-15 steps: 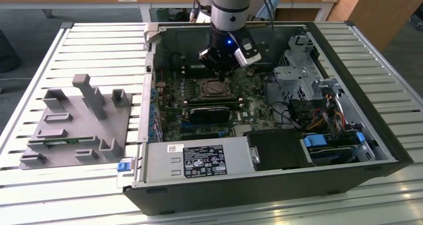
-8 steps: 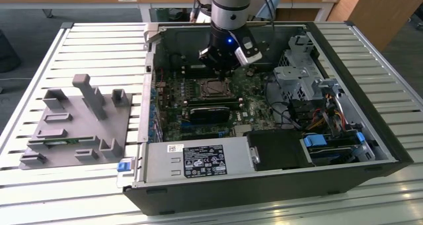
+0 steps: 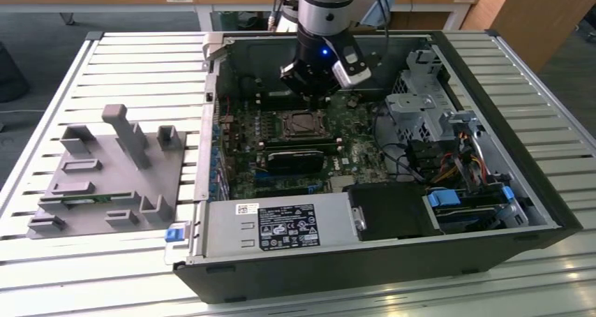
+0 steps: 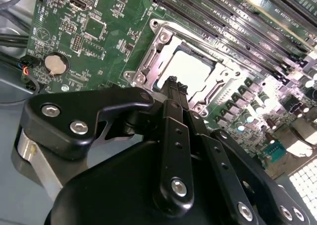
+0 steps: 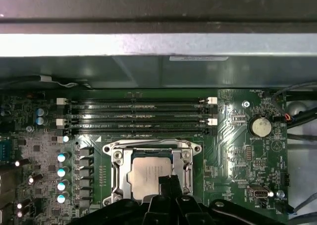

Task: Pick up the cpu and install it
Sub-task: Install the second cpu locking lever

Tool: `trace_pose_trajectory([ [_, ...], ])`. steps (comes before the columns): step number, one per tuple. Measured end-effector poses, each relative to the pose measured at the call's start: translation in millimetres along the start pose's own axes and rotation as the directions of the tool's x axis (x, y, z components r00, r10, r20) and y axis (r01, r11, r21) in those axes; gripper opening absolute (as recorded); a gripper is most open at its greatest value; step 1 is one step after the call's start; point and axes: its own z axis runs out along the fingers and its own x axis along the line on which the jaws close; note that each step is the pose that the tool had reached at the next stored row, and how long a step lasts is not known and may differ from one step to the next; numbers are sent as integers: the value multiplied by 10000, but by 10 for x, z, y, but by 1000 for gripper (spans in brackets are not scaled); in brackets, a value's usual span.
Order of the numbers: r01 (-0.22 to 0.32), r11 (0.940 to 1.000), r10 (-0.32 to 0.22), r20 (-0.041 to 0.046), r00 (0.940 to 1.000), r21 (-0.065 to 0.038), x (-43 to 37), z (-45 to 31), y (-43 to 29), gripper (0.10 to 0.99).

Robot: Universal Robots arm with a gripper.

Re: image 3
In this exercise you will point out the blue plastic tab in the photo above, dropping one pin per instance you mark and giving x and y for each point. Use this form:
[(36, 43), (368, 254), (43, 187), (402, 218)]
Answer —
[(507, 194)]

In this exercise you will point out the silver power supply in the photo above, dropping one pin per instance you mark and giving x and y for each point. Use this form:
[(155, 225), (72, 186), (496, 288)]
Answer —
[(223, 226)]

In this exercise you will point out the round coin battery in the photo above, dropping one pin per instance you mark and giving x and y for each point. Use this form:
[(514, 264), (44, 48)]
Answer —
[(352, 102)]

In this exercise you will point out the silver chipset heatsink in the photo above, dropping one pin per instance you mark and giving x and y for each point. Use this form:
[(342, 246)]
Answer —
[(343, 184)]

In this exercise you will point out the blue disk carrier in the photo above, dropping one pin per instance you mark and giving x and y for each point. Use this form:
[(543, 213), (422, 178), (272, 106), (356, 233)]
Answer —
[(442, 199)]

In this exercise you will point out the silver drive cage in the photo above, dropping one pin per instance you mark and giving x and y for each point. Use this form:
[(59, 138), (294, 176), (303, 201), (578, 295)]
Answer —
[(419, 104)]

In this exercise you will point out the black open PC case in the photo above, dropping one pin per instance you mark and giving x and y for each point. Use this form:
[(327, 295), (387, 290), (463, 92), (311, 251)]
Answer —
[(372, 278)]

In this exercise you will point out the black plastic shroud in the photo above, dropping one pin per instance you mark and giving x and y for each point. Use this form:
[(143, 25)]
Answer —
[(396, 208)]

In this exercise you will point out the silver shroud latch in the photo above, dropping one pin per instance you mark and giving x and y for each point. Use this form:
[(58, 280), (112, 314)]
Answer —
[(359, 219)]

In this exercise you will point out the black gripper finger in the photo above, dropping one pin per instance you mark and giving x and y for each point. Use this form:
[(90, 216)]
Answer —
[(319, 102)]

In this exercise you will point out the grey parts rack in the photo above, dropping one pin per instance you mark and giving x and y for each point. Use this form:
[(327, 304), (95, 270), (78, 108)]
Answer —
[(112, 181)]

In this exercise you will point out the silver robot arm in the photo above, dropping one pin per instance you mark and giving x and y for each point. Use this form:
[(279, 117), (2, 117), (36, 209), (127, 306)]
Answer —
[(326, 9)]

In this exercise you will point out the green circuit board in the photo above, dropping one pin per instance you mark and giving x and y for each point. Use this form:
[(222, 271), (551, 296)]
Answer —
[(230, 20)]

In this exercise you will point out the black graphics card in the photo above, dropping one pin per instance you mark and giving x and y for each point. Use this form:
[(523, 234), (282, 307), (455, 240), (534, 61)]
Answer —
[(294, 163)]

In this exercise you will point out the green motherboard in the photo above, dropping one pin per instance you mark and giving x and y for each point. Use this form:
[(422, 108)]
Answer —
[(360, 153)]

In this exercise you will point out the black disk drive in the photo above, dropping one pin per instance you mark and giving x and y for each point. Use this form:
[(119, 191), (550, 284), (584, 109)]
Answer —
[(466, 219)]

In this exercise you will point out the brown wooden cabinet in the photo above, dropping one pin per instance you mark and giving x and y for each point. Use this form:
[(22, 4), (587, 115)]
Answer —
[(544, 20)]

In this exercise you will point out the green RAM stick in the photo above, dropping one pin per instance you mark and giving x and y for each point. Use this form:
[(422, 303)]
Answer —
[(103, 198)]

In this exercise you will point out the blue expansion slot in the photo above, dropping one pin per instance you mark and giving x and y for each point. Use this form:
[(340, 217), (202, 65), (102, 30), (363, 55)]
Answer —
[(260, 172)]

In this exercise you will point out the silver CPU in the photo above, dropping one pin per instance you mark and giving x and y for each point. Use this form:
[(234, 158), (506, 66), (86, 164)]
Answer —
[(303, 123)]

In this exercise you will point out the blue case latch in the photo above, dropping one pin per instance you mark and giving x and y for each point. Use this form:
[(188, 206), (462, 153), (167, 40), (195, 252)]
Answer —
[(175, 235)]

